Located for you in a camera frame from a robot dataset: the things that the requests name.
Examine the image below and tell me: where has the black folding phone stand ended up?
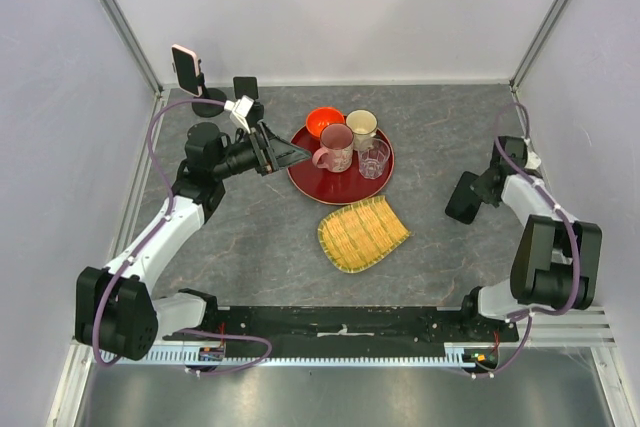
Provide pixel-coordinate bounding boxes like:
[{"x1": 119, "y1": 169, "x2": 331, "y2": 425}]
[{"x1": 233, "y1": 76, "x2": 261, "y2": 105}]

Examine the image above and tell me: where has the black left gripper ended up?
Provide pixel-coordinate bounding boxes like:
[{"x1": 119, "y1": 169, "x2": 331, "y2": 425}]
[{"x1": 212, "y1": 120, "x2": 310, "y2": 180}]

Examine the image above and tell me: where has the pink floral mug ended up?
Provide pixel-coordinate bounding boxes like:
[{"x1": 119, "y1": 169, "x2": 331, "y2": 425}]
[{"x1": 312, "y1": 123, "x2": 354, "y2": 173}]

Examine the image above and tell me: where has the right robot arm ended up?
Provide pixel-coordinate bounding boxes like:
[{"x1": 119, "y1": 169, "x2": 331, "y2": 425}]
[{"x1": 445, "y1": 136, "x2": 602, "y2": 341}]

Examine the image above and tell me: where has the cream cup with dark rim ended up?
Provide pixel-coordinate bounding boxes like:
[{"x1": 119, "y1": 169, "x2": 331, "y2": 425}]
[{"x1": 346, "y1": 109, "x2": 378, "y2": 152}]

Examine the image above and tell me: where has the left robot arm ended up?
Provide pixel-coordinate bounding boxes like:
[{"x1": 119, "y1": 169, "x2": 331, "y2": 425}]
[{"x1": 75, "y1": 121, "x2": 312, "y2": 363}]

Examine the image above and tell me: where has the orange bowl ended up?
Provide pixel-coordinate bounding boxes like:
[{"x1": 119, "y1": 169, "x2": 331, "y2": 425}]
[{"x1": 305, "y1": 106, "x2": 345, "y2": 140}]

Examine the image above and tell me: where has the woven bamboo mat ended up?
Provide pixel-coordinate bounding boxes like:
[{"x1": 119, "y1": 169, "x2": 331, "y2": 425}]
[{"x1": 317, "y1": 195, "x2": 411, "y2": 274}]

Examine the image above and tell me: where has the clear glass tumbler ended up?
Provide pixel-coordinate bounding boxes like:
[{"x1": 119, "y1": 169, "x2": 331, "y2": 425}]
[{"x1": 358, "y1": 138, "x2": 391, "y2": 180}]

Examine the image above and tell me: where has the round red tray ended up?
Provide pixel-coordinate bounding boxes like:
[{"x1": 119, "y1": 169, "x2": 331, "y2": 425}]
[{"x1": 288, "y1": 129, "x2": 395, "y2": 205}]

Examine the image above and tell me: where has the pink-cased smartphone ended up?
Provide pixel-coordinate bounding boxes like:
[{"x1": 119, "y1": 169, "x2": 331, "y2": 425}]
[{"x1": 171, "y1": 44, "x2": 203, "y2": 97}]

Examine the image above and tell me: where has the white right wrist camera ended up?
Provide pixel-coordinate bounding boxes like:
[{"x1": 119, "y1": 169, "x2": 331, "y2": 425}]
[{"x1": 525, "y1": 148, "x2": 542, "y2": 172}]

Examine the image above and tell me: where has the grey slotted cable duct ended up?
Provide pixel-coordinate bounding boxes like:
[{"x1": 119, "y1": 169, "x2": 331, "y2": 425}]
[{"x1": 144, "y1": 342, "x2": 501, "y2": 367}]

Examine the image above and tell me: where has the aluminium frame rail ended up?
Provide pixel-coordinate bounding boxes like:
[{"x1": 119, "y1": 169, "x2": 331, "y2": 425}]
[{"x1": 527, "y1": 307, "x2": 615, "y2": 348}]

